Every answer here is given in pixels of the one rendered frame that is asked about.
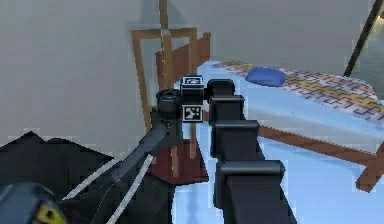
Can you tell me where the dark grey yellow-spotted round object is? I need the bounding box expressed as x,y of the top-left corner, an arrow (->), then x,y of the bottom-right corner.
0,182 -> 68,224

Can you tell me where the light wooden easel frame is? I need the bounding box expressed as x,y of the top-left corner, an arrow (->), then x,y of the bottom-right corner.
129,0 -> 199,178

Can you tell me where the wooden bed with blue sheet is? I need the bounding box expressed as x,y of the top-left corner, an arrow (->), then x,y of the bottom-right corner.
155,31 -> 384,194

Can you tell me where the dark red square base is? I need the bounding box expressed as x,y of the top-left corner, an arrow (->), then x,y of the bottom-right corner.
147,138 -> 210,186

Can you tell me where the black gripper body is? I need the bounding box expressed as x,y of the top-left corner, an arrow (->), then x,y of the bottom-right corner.
112,88 -> 184,184

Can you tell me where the blue pillow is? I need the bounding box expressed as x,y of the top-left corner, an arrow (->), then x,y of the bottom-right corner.
245,66 -> 287,89

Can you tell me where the black angular furniture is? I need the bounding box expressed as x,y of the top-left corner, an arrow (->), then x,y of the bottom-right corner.
0,130 -> 177,224

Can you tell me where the colourful patterned blanket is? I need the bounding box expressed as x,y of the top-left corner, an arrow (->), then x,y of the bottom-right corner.
212,59 -> 384,127

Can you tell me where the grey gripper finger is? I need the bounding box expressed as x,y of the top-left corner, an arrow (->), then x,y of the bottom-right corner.
61,157 -> 124,201
105,154 -> 154,224

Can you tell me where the black slanted pole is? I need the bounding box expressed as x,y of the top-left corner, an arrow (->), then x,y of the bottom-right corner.
342,0 -> 384,78

